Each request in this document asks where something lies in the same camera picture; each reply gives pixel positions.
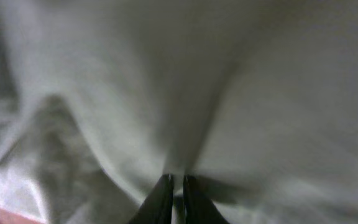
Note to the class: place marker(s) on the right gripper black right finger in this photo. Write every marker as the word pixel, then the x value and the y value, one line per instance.
pixel 199 209

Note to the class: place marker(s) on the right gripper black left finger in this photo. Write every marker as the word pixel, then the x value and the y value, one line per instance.
pixel 157 207

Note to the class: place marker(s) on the khaki shorts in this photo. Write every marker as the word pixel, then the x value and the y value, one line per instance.
pixel 98 99

